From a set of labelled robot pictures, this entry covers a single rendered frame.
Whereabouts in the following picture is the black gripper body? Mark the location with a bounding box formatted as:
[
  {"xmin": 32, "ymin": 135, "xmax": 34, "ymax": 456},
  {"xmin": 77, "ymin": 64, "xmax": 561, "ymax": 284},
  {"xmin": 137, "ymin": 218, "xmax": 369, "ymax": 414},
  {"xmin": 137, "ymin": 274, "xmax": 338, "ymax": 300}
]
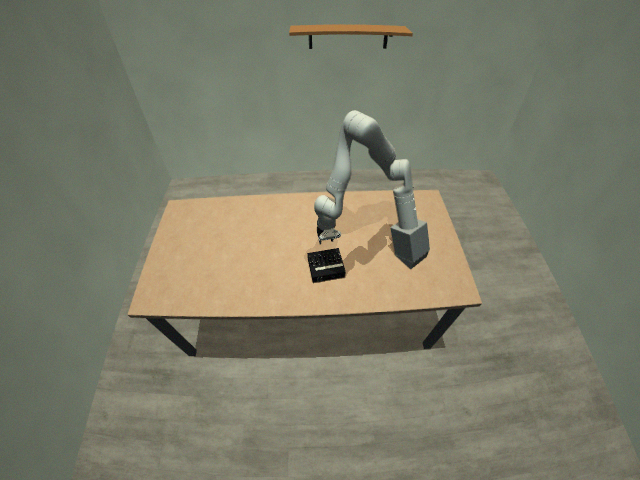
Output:
[{"xmin": 317, "ymin": 220, "xmax": 341, "ymax": 240}]

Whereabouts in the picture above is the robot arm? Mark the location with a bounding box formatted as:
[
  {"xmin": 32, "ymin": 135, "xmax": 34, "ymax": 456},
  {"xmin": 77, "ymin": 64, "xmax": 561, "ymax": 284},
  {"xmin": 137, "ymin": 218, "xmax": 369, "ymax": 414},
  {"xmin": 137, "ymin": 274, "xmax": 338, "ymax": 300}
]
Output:
[{"xmin": 314, "ymin": 111, "xmax": 418, "ymax": 230}]

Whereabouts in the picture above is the black lighting desk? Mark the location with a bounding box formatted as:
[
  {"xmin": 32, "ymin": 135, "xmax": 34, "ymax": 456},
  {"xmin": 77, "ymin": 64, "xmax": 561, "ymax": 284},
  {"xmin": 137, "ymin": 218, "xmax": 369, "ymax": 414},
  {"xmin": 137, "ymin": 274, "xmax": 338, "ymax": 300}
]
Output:
[{"xmin": 307, "ymin": 248, "xmax": 346, "ymax": 283}]

